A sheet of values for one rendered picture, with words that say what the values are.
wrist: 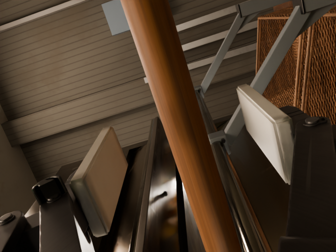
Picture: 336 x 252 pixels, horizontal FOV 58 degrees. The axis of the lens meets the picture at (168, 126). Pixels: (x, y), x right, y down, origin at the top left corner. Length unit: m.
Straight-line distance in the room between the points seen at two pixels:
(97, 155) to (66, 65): 3.62
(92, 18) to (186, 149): 3.48
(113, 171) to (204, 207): 0.10
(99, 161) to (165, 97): 0.07
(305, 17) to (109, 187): 0.52
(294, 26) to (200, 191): 0.44
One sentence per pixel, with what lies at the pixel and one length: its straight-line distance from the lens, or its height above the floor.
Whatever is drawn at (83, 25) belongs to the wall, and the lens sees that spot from 3.69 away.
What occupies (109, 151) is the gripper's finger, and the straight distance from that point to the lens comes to 0.17.
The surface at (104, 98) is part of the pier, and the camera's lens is 3.52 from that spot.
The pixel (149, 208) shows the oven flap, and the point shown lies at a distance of 0.93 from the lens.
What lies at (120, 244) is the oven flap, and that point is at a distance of 1.11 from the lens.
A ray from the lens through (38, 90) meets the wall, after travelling 3.93.
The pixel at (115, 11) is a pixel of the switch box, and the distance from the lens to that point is 3.48.
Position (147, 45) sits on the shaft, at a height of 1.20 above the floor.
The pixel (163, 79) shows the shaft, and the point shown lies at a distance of 0.20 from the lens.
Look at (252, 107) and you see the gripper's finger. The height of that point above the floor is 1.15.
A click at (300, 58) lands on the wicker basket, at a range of 1.23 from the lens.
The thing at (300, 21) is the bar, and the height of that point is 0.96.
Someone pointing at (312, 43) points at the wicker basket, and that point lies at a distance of 1.16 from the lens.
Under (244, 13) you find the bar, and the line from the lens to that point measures 1.07.
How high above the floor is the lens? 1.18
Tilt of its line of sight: 6 degrees up
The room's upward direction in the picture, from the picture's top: 107 degrees counter-clockwise
